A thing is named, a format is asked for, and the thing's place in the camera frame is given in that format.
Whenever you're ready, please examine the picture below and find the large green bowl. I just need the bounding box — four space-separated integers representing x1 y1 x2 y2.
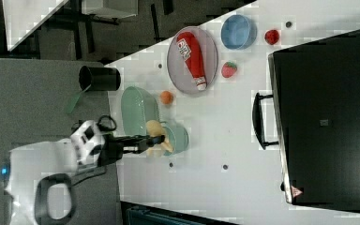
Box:
121 86 159 136

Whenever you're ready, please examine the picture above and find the black oven handle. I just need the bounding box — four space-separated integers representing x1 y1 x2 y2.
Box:
252 93 278 150

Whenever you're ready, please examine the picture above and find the green mug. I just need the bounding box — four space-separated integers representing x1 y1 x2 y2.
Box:
161 122 188 157

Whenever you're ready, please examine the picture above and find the red ketchup bottle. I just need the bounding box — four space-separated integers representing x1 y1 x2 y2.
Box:
176 32 207 91

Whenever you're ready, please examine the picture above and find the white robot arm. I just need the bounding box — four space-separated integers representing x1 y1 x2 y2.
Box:
5 132 166 225

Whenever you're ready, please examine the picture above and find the red strawberry toy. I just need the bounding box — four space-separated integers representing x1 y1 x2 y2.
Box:
221 62 237 78

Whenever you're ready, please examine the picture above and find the red round fruit toy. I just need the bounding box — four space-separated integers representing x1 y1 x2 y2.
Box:
264 29 280 45

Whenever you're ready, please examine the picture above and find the blue bowl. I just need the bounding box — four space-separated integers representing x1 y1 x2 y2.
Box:
220 15 257 50

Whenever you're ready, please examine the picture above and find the peeled yellow banana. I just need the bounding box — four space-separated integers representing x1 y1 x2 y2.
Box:
146 120 174 158

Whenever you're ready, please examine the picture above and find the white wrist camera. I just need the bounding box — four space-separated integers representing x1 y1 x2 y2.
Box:
70 120 105 165

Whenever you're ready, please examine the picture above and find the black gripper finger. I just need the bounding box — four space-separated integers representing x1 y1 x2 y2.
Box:
139 135 165 150

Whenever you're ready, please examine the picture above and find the grey oval plate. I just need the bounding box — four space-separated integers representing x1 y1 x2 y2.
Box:
167 26 218 95

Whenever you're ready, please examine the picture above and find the small orange fruit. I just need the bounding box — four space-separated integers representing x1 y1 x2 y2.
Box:
160 91 173 105

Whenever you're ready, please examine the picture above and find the black cylinder upper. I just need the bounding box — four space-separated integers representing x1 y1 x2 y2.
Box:
79 66 121 91

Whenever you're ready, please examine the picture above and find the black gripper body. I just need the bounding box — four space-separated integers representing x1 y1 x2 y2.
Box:
97 134 141 166

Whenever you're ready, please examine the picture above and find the white table corner background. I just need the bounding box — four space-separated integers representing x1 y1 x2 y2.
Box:
2 0 69 52

